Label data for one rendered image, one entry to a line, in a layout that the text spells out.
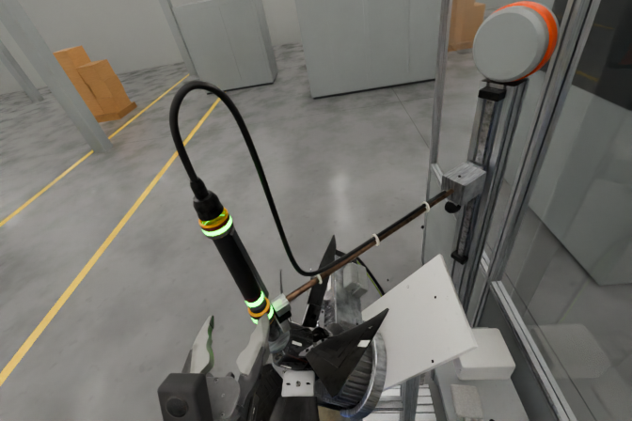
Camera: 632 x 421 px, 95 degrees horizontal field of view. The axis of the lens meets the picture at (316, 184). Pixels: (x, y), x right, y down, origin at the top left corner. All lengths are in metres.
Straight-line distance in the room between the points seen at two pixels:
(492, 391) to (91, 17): 15.11
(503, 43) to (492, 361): 0.96
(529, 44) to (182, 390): 0.81
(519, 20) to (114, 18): 14.33
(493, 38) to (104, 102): 8.39
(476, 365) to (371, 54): 5.35
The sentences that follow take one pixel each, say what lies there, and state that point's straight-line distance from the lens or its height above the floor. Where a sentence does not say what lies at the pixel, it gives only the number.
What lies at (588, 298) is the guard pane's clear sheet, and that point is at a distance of 0.96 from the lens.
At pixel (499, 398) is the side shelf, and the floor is 0.86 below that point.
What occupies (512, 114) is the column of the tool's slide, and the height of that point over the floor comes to 1.73.
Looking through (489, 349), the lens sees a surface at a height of 0.97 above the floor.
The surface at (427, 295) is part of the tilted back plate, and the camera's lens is 0.93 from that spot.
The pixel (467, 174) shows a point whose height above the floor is 1.58.
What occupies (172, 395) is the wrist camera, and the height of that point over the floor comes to 1.75.
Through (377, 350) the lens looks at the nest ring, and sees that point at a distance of 1.00.
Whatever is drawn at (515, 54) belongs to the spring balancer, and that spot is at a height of 1.87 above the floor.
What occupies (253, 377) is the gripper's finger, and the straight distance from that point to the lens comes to 0.47.
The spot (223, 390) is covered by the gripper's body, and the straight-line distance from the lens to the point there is 0.47.
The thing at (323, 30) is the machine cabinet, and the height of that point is 1.22.
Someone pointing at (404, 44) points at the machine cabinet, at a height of 0.76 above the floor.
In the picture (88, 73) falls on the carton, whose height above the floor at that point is 1.07.
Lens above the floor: 2.08
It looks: 36 degrees down
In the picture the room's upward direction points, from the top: 11 degrees counter-clockwise
